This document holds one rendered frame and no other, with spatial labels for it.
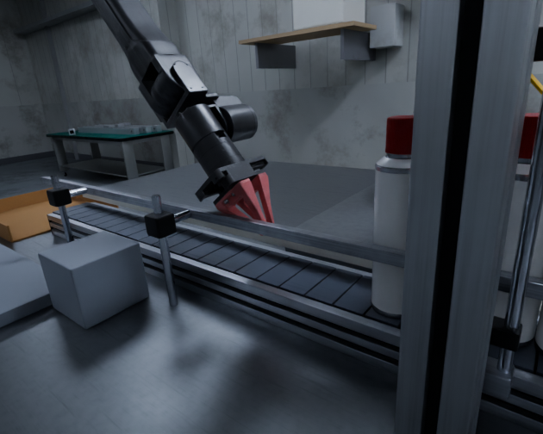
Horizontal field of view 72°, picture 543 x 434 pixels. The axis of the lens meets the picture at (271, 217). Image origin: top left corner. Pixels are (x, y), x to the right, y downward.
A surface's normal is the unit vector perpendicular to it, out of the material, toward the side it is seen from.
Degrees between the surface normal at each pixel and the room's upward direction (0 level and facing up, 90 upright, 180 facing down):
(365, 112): 90
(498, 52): 90
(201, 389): 0
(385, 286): 90
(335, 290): 0
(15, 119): 90
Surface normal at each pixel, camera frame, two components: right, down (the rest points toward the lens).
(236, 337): -0.06, -0.94
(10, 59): 0.79, 0.15
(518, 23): -0.61, 0.30
